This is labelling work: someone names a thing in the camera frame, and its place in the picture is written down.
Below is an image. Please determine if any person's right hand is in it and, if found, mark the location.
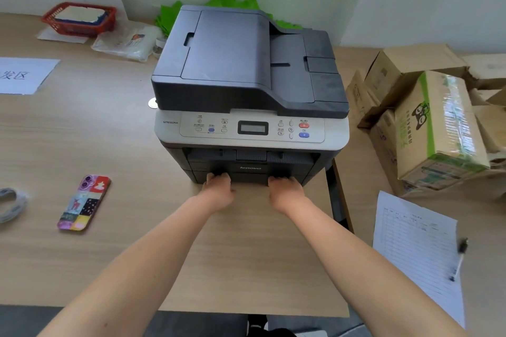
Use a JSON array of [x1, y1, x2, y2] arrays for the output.
[[267, 176, 305, 215]]

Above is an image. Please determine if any person's left hand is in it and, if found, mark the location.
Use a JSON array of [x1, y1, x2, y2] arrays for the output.
[[201, 172, 237, 214]]

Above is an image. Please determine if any black printer paper tray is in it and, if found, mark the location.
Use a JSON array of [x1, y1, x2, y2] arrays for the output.
[[192, 170, 314, 187]]

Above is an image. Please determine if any person's right forearm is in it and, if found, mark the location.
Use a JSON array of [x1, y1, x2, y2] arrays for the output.
[[281, 202, 472, 337]]

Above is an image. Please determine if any person's left forearm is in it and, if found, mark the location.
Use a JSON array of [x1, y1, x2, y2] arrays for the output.
[[39, 193, 224, 337]]

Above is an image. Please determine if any grey and black multifunction printer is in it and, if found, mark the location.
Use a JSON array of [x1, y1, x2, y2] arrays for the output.
[[151, 4, 351, 187]]

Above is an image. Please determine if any phone with colourful patchwork case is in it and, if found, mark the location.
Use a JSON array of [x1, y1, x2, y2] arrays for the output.
[[57, 174, 112, 232]]

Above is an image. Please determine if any printed paper form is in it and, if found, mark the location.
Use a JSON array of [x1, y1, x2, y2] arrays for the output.
[[372, 190, 466, 328]]

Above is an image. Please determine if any person's black shoe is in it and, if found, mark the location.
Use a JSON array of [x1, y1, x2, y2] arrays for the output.
[[247, 315, 270, 337]]

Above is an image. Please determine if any cardboard box with green print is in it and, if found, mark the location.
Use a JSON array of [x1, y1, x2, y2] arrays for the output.
[[395, 70, 491, 191]]

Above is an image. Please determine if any clear plastic bag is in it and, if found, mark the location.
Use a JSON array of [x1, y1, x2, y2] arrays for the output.
[[90, 20, 163, 63]]

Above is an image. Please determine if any plain brown cardboard box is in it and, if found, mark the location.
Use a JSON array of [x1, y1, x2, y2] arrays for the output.
[[364, 43, 470, 109]]

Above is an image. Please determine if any white pen with black cap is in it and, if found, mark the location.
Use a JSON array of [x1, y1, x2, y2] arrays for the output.
[[448, 237, 469, 283]]

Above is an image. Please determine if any red plastic basket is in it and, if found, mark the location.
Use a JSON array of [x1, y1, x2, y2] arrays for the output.
[[41, 2, 118, 38]]

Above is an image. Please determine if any white pad in basket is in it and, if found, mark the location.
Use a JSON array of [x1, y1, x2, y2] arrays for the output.
[[55, 6, 110, 26]]

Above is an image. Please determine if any white paper under basket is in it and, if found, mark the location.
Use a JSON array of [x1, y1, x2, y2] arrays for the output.
[[36, 26, 90, 44]]

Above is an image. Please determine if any white paper sign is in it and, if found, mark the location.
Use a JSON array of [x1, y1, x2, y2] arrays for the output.
[[0, 57, 61, 96]]

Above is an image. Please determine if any torn brown cardboard box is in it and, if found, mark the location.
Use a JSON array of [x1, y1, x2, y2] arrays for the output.
[[460, 53, 506, 171]]

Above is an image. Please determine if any white coiled cable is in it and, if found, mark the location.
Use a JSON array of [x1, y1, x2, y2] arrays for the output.
[[0, 187, 30, 224]]

